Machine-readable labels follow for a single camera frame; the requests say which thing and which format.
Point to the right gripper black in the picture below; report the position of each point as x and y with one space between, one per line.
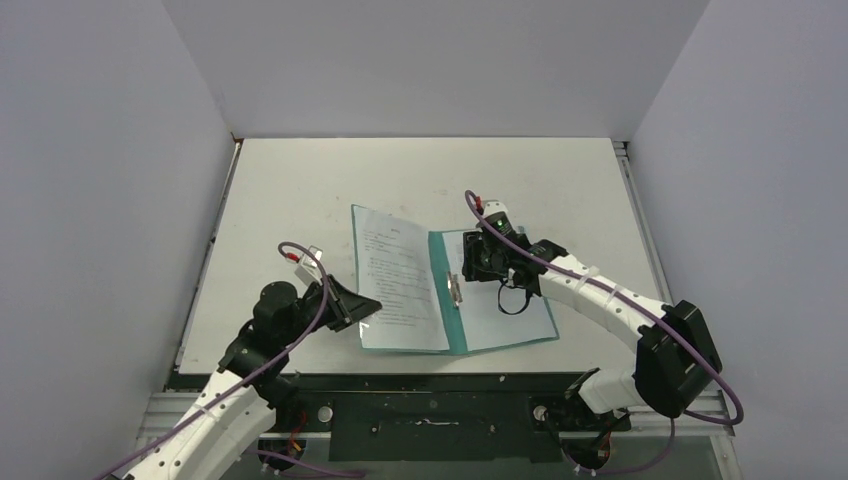
478 256

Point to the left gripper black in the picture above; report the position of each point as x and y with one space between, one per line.
346 307

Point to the metal folder clip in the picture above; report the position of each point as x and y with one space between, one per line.
454 288

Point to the teal folder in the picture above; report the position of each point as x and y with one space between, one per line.
427 306

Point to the printed white paper sheet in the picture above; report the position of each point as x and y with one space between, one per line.
392 261

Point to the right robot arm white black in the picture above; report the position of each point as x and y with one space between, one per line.
675 355

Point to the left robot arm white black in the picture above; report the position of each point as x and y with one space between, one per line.
244 395

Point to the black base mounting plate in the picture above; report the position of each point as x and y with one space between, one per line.
458 417

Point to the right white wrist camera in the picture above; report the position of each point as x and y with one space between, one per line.
495 214

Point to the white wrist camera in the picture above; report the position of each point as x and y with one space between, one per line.
307 266
495 214

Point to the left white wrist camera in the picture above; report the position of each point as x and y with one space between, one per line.
307 266

